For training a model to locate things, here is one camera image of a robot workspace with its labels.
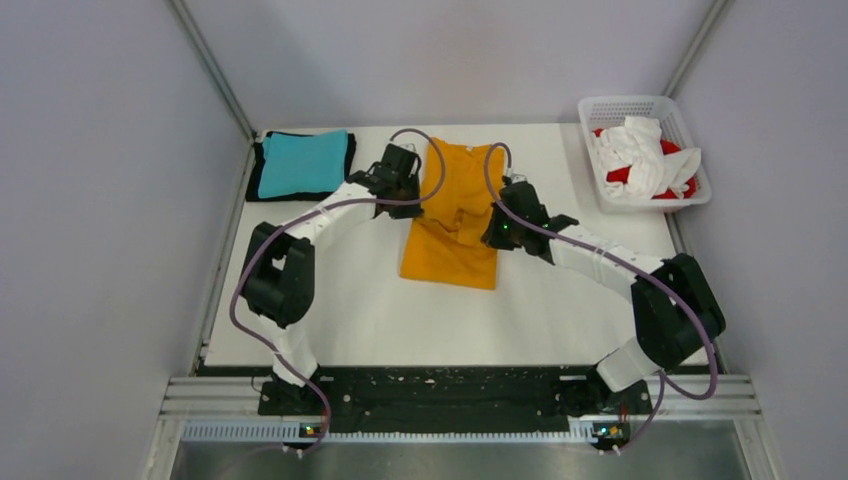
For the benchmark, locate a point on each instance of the orange t shirt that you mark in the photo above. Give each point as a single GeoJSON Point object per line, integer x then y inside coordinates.
{"type": "Point", "coordinates": [444, 244]}

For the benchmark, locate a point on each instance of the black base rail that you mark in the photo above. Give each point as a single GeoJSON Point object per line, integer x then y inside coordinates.
{"type": "Point", "coordinates": [446, 400]}

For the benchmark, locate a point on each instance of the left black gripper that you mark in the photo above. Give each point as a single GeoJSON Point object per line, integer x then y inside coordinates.
{"type": "Point", "coordinates": [408, 211]}

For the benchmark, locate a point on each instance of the white t shirt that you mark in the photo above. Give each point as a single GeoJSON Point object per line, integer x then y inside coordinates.
{"type": "Point", "coordinates": [639, 152]}

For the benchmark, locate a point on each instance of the white plastic basket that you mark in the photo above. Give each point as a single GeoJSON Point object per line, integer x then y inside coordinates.
{"type": "Point", "coordinates": [642, 154]}

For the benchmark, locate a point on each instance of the grey cable duct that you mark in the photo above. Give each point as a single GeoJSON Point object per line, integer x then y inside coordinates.
{"type": "Point", "coordinates": [306, 432]}

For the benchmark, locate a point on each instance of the folded black t shirt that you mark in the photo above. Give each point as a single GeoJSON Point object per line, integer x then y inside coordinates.
{"type": "Point", "coordinates": [348, 166]}

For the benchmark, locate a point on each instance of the folded teal t shirt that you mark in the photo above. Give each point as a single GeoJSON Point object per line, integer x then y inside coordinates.
{"type": "Point", "coordinates": [305, 162]}

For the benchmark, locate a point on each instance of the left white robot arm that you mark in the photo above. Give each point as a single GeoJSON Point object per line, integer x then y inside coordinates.
{"type": "Point", "coordinates": [276, 288]}

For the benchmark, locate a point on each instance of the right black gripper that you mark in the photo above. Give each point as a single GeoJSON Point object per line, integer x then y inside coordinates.
{"type": "Point", "coordinates": [493, 238]}

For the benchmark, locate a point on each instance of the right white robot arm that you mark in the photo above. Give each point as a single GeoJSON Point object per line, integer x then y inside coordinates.
{"type": "Point", "coordinates": [675, 312]}

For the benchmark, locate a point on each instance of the red t shirt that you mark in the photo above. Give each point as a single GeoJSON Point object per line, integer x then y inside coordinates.
{"type": "Point", "coordinates": [672, 147]}

